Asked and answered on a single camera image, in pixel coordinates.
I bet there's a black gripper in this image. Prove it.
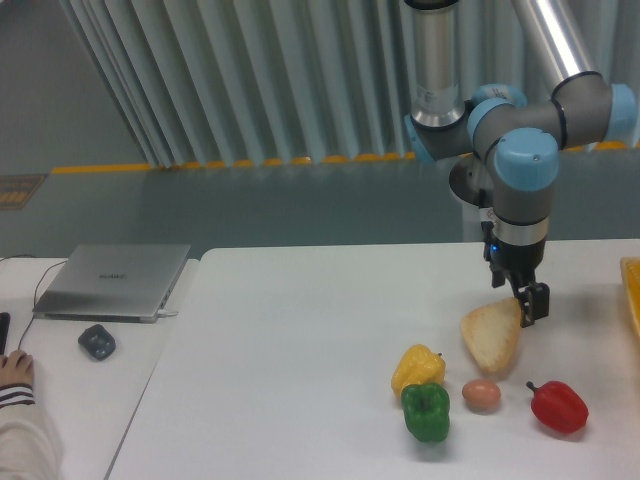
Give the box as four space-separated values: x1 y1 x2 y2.
482 222 550 328

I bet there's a triangular toasted bread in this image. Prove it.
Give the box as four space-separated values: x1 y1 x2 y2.
460 297 523 374

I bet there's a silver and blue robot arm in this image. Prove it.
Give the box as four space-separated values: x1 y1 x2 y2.
405 1 638 327

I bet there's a striped cream sleeve forearm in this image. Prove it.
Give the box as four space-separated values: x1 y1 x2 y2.
1 383 59 479

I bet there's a yellow plastic basket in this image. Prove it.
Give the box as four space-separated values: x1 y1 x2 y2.
620 257 640 338

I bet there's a person's hand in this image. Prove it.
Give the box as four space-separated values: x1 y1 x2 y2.
0 350 35 388

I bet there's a brown egg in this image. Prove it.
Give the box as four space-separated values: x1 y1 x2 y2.
462 379 501 411

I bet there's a yellow bell pepper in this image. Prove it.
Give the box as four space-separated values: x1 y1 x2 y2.
391 344 446 399

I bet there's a red bell pepper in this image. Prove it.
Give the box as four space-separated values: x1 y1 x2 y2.
526 380 589 434

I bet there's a green bell pepper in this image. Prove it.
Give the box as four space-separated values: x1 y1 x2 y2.
401 383 450 443

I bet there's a silver laptop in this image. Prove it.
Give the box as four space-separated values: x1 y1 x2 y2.
33 244 190 323

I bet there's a black phone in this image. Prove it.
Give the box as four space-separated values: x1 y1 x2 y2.
0 312 11 355

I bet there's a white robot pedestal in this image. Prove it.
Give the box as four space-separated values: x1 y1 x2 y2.
449 154 493 242

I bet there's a thin grey cable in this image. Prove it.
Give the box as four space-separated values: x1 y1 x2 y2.
0 254 69 351

